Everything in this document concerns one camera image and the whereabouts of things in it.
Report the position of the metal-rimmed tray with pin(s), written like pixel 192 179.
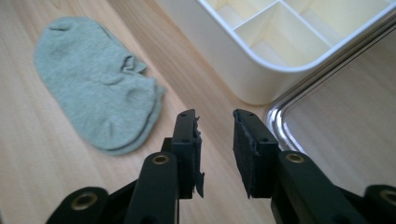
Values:
pixel 342 124

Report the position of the white divided storage box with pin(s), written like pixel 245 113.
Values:
pixel 280 46

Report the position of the pale green sock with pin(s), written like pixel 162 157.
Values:
pixel 95 87

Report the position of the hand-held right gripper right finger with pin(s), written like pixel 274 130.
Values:
pixel 253 155

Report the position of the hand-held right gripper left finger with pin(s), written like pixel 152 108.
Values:
pixel 186 149

